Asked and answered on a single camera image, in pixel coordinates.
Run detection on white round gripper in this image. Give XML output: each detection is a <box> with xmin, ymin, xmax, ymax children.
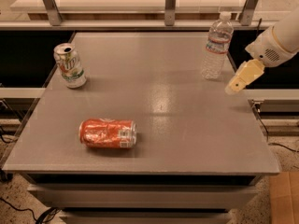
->
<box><xmin>225</xmin><ymin>27</ymin><xmax>295</xmax><ymax>94</ymax></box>

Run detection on clear plastic water bottle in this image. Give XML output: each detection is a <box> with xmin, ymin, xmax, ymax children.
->
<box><xmin>201</xmin><ymin>11</ymin><xmax>234</xmax><ymax>79</ymax></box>

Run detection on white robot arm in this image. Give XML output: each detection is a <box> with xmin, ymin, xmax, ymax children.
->
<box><xmin>225</xmin><ymin>8</ymin><xmax>299</xmax><ymax>94</ymax></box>

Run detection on red coke can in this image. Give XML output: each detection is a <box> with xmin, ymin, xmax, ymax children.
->
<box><xmin>78</xmin><ymin>119</ymin><xmax>136</xmax><ymax>148</ymax></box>

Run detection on white green 7up can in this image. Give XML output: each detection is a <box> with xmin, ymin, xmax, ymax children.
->
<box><xmin>53</xmin><ymin>43</ymin><xmax>87</xmax><ymax>89</ymax></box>

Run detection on grey drawer cabinet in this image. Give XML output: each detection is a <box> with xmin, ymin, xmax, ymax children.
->
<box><xmin>28</xmin><ymin>184</ymin><xmax>256</xmax><ymax>211</ymax></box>

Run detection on black cable on right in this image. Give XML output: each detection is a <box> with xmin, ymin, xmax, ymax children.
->
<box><xmin>251</xmin><ymin>100</ymin><xmax>299</xmax><ymax>154</ymax></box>

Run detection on black cable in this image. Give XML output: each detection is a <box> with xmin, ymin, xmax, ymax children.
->
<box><xmin>251</xmin><ymin>100</ymin><xmax>299</xmax><ymax>154</ymax></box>
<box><xmin>0</xmin><ymin>197</ymin><xmax>60</xmax><ymax>224</ymax></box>

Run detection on right metal frame post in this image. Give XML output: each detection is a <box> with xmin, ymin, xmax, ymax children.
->
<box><xmin>239</xmin><ymin>0</ymin><xmax>259</xmax><ymax>26</ymax></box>

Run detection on metal frame post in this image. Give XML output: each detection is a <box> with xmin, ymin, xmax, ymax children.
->
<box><xmin>164</xmin><ymin>0</ymin><xmax>177</xmax><ymax>26</ymax></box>
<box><xmin>239</xmin><ymin>0</ymin><xmax>259</xmax><ymax>26</ymax></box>
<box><xmin>42</xmin><ymin>0</ymin><xmax>63</xmax><ymax>26</ymax></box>

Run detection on middle metal frame post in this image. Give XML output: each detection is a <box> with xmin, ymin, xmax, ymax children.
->
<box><xmin>164</xmin><ymin>0</ymin><xmax>177</xmax><ymax>26</ymax></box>

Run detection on left metal frame post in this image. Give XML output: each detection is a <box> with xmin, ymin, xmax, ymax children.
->
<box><xmin>42</xmin><ymin>0</ymin><xmax>63</xmax><ymax>26</ymax></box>

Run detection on black cable on left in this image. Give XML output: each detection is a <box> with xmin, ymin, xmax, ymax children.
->
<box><xmin>0</xmin><ymin>197</ymin><xmax>60</xmax><ymax>224</ymax></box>

